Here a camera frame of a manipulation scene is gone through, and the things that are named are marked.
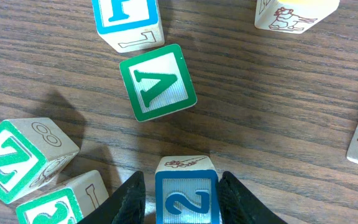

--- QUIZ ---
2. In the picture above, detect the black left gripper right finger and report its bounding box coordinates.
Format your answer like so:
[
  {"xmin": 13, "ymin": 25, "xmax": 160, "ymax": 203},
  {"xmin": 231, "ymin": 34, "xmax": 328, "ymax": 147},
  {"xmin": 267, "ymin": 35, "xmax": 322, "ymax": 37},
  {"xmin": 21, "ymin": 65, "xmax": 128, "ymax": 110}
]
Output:
[{"xmin": 218, "ymin": 171, "xmax": 286, "ymax": 224}]

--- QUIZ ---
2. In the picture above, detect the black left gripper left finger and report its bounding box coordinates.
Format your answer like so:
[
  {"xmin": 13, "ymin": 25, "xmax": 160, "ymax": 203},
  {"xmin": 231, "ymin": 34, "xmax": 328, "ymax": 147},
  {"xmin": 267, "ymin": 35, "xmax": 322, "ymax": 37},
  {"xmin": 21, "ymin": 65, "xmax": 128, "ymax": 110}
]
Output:
[{"xmin": 78, "ymin": 171, "xmax": 146, "ymax": 224}]

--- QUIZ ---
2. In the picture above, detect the blue 2 block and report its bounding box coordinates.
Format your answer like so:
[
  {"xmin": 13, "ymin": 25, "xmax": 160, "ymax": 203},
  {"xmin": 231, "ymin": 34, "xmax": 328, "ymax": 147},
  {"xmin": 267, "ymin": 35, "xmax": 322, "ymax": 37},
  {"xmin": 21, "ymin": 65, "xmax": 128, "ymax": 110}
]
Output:
[{"xmin": 155, "ymin": 156, "xmax": 220, "ymax": 224}]

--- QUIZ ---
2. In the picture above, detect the green R block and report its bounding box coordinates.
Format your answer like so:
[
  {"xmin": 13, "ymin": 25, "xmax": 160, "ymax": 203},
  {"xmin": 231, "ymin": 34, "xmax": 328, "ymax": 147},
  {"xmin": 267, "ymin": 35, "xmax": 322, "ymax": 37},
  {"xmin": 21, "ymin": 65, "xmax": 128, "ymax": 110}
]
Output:
[{"xmin": 16, "ymin": 170, "xmax": 109, "ymax": 224}]

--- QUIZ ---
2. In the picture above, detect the green Z block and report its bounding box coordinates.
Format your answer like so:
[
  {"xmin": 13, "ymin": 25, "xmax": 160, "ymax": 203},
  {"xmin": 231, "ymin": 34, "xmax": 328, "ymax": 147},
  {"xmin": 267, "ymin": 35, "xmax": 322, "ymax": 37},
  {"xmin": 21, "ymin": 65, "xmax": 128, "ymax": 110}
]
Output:
[{"xmin": 0, "ymin": 118, "xmax": 80, "ymax": 204}]

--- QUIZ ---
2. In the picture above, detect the green V block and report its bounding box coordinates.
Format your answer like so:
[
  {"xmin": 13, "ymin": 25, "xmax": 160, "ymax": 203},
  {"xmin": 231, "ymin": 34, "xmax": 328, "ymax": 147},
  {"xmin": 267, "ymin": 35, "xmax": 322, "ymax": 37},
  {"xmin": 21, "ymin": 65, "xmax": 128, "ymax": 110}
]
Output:
[{"xmin": 119, "ymin": 44, "xmax": 198, "ymax": 122}]

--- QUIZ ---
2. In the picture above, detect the blue P block left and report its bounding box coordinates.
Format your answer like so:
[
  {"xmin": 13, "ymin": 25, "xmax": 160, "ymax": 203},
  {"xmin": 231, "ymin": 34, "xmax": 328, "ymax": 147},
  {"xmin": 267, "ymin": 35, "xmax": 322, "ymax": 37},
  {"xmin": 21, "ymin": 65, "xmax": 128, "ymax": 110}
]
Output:
[{"xmin": 92, "ymin": 0, "xmax": 165, "ymax": 53}]

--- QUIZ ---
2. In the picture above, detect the yellow block top left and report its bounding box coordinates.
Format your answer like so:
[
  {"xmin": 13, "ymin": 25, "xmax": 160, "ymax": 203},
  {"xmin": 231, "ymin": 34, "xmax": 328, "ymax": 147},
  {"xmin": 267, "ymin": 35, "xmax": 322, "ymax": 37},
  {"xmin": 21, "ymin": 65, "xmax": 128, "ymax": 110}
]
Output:
[{"xmin": 254, "ymin": 0, "xmax": 340, "ymax": 34}]

